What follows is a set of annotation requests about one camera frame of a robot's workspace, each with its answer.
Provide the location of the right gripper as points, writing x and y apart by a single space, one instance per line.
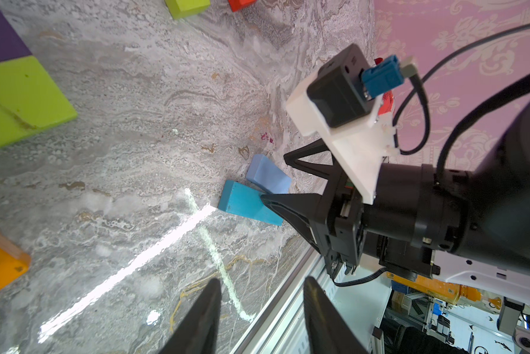
331 223

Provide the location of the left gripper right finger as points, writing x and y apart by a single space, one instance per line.
327 331

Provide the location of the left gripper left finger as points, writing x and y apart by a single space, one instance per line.
198 331

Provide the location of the light blue block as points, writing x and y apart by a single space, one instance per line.
267 176

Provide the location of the teal block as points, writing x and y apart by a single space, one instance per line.
238 199

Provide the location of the red block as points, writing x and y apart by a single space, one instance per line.
237 5

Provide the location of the lime green block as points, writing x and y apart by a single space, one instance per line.
180 9
30 101

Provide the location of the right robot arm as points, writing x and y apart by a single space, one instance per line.
468 228

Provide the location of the red snack bag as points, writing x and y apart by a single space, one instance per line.
383 78

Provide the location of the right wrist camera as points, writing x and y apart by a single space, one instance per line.
333 103

